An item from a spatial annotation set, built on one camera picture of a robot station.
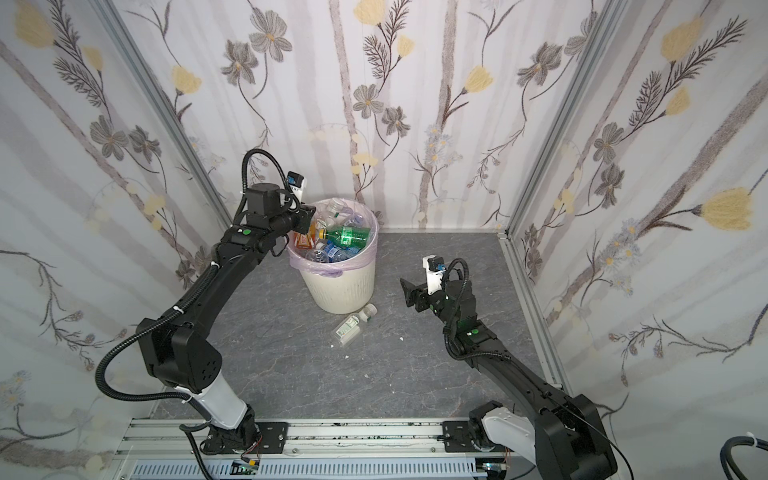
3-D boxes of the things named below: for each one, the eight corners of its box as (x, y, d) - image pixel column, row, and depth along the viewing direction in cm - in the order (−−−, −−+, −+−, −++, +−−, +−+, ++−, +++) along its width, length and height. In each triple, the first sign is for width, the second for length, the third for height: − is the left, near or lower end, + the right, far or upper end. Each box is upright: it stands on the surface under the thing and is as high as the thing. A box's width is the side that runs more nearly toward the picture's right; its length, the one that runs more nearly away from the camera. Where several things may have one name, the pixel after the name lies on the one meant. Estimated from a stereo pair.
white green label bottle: (332, 338, 93) (330, 330, 89) (369, 307, 101) (368, 298, 96) (342, 349, 91) (340, 341, 87) (379, 317, 98) (379, 308, 94)
